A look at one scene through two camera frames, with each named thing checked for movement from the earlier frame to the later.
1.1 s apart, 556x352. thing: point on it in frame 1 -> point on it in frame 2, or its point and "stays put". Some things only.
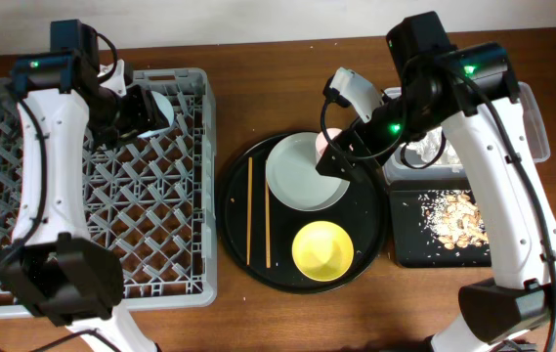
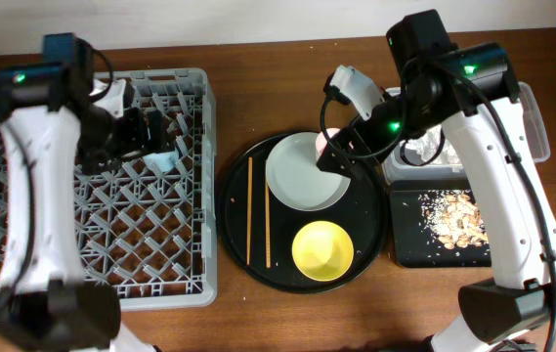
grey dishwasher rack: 153,198 stays put
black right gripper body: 335,159 stays put
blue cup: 165,108 -> 165,161
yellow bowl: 322,250 stays put
